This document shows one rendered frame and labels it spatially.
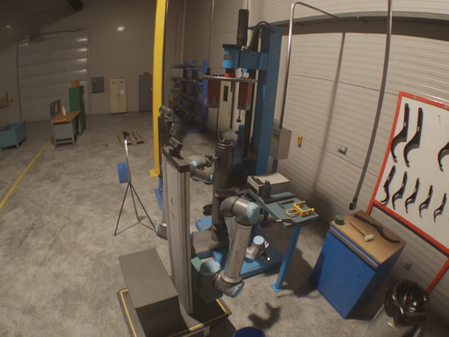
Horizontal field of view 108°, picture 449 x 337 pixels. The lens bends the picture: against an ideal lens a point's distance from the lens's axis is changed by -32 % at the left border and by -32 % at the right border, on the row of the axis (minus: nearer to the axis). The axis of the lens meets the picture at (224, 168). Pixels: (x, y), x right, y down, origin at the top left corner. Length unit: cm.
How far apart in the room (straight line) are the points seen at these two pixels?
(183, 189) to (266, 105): 161
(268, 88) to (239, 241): 173
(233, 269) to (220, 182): 136
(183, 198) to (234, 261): 53
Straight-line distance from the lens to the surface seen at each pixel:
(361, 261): 249
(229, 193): 261
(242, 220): 140
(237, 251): 152
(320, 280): 301
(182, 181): 133
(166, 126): 368
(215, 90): 257
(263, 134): 273
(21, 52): 1411
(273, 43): 267
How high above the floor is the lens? 229
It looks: 24 degrees down
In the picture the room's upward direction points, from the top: 4 degrees clockwise
